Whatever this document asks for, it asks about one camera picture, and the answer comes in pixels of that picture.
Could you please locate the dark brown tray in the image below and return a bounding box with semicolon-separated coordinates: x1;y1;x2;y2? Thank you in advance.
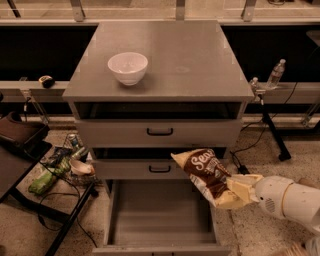
0;111;49;149

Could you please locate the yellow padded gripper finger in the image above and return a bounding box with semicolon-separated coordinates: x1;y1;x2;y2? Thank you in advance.
227;174;263;192
216;186;260;210

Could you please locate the black power adapter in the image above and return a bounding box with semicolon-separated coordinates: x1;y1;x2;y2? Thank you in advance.
238;165;249;175

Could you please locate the bottom grey drawer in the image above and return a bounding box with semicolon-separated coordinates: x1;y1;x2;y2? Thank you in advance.
93;180;231;256

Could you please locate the white ceramic bowl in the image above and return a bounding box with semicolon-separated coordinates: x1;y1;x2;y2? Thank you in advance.
107;52;148;86

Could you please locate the black side table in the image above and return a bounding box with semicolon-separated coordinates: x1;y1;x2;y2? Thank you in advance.
0;141;97;256

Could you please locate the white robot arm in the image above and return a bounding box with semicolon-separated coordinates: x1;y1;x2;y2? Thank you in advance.
216;174;320;235

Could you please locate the black yellow tape measure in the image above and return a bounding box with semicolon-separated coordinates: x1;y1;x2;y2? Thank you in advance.
38;75;55;89

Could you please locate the middle grey drawer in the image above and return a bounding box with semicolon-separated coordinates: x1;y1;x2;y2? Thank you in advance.
92;159;188;180

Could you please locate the brown chip bag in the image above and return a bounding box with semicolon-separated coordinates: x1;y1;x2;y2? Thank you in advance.
171;148;246;209

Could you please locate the black tripod stand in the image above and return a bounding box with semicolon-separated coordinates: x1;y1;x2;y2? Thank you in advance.
249;77;291;161

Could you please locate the top grey drawer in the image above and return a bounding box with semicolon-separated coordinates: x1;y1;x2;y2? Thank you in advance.
75;119;242;148

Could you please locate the grey drawer cabinet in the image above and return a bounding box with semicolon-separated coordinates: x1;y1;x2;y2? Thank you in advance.
61;20;255;256

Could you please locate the soda can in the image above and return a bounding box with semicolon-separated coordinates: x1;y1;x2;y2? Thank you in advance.
67;133;80;148

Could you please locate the clear water bottle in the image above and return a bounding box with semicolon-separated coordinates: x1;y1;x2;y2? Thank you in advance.
266;59;286;90

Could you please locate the grey drawer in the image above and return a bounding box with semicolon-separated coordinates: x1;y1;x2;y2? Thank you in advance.
75;119;242;148
92;159;188;180
93;180;231;256

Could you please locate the green snack bag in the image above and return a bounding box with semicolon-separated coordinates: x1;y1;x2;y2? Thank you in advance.
28;157;71;195

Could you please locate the tan right shoe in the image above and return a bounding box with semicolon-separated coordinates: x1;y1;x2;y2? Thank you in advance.
298;178;320;189

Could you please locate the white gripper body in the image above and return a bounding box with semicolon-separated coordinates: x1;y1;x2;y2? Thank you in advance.
255;176;294;219

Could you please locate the small white bowl on floor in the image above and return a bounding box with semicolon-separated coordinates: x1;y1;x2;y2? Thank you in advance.
69;159;92;176

